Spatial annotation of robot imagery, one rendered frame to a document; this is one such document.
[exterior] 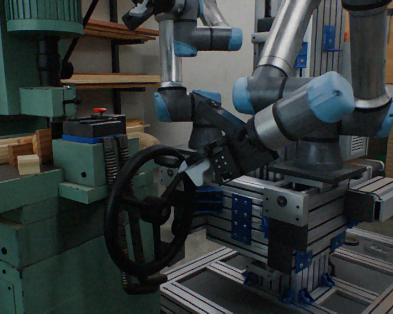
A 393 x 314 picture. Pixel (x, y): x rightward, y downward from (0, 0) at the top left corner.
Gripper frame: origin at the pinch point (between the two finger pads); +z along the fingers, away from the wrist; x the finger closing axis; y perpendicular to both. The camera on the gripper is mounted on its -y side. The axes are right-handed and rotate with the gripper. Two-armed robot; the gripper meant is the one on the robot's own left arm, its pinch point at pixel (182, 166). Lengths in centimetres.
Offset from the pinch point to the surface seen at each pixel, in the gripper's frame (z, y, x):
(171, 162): -0.4, -1.4, -3.1
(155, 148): 2.8, -5.8, -2.2
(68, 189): 20.1, -6.1, -13.1
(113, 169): 11.5, -5.7, -7.1
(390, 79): 2, -17, 325
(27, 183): 22.0, -10.0, -20.1
